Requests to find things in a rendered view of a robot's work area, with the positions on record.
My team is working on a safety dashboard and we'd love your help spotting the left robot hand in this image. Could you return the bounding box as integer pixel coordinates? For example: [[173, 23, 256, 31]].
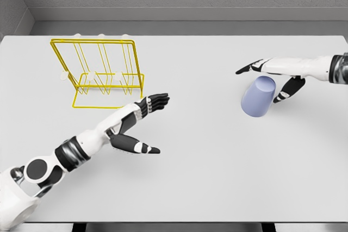
[[104, 92, 171, 155]]

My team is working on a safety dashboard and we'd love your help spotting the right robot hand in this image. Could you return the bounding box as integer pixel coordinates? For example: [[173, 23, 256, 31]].
[[235, 58, 307, 104]]

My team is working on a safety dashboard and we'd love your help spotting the lavender cup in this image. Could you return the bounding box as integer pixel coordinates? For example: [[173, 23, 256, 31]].
[[240, 76, 276, 118]]

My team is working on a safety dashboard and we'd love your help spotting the yellow wire cup holder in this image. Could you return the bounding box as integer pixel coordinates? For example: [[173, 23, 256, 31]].
[[49, 33, 145, 110]]

